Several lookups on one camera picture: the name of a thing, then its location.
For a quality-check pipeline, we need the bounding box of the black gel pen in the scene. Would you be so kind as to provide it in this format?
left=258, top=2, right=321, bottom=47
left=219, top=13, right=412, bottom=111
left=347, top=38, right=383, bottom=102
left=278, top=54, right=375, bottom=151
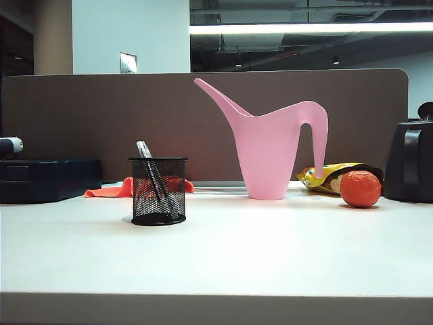
left=140, top=140, right=182, bottom=219
left=135, top=140, right=172, bottom=217

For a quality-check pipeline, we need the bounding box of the black mesh pen basket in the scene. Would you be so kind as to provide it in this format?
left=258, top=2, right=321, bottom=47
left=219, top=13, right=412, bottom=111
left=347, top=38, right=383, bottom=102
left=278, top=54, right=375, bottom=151
left=127, top=156, right=189, bottom=227

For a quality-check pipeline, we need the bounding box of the pink plastic watering can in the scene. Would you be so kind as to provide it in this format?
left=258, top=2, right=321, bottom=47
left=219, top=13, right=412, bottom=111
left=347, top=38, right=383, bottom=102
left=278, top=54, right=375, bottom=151
left=193, top=77, right=329, bottom=200

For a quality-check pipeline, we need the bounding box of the yellow snack bag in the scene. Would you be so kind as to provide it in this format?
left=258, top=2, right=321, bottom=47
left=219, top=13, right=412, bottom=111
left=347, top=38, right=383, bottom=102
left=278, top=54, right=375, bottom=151
left=296, top=162, right=385, bottom=197

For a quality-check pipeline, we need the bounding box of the brown desk partition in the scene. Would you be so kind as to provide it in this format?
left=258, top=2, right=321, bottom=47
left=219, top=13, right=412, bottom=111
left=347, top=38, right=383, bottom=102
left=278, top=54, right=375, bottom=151
left=1, top=68, right=410, bottom=183

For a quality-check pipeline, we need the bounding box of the orange cloth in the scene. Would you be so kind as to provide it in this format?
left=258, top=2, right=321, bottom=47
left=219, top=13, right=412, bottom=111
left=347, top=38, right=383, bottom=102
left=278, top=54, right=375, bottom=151
left=83, top=176, right=196, bottom=198

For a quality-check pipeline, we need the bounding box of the orange ball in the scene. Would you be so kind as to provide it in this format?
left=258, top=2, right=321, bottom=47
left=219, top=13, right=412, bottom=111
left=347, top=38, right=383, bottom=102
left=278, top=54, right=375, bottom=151
left=339, top=170, right=382, bottom=208

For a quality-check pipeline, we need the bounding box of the white ceiling light strip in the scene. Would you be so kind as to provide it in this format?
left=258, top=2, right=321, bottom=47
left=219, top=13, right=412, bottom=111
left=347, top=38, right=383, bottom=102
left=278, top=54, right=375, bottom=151
left=189, top=22, right=433, bottom=35

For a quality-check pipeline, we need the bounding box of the black storage case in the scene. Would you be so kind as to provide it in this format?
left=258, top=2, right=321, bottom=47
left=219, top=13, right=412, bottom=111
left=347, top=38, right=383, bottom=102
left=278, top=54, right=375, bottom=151
left=0, top=158, right=103, bottom=204

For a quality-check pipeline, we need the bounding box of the black kettle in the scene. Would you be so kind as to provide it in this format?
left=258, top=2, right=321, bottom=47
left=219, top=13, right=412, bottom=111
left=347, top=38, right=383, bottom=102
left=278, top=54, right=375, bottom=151
left=383, top=100, right=433, bottom=204

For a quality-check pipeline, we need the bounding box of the beige round column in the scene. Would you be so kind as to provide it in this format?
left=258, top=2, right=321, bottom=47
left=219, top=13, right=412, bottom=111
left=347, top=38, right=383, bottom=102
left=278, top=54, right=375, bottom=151
left=32, top=0, right=74, bottom=76

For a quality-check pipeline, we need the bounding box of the white and black cylinder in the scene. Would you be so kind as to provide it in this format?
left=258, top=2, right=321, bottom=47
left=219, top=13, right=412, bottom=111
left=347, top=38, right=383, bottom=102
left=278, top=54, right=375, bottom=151
left=0, top=136, right=24, bottom=158

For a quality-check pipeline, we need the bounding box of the silver wall switch plate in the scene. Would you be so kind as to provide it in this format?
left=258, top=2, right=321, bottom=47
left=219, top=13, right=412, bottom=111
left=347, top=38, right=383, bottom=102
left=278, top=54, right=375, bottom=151
left=119, top=51, right=138, bottom=74

